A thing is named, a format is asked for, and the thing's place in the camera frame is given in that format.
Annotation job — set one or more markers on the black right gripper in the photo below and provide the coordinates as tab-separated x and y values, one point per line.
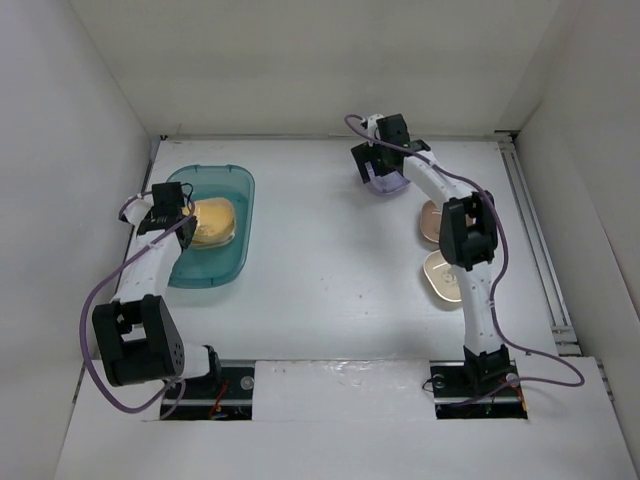
363	153

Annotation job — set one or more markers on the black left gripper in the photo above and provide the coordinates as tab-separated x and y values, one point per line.
192	224

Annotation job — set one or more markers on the purple plate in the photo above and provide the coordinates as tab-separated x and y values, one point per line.
388	184

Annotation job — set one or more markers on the yellow plate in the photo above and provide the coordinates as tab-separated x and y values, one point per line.
216	223

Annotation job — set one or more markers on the beige plate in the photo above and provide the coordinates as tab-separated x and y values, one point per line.
440	281

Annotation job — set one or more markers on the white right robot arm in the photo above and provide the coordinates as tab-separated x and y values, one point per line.
471	240

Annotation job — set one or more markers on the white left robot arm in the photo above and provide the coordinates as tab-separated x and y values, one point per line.
137	337

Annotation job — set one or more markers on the teal plastic bin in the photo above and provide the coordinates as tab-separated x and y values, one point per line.
201	268

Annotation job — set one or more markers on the brown plate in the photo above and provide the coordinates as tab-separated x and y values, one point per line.
429	222

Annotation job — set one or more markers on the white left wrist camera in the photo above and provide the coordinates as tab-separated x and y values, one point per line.
135	209

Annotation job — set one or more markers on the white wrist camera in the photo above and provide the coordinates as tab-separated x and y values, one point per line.
370	124
135	209

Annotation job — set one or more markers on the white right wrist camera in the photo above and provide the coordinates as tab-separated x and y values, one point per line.
370	124

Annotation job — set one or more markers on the aluminium rail right edge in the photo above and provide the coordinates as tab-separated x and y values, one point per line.
562	328

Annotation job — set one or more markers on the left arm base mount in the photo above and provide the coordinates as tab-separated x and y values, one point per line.
229	400

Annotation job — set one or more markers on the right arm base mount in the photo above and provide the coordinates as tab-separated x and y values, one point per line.
455	398

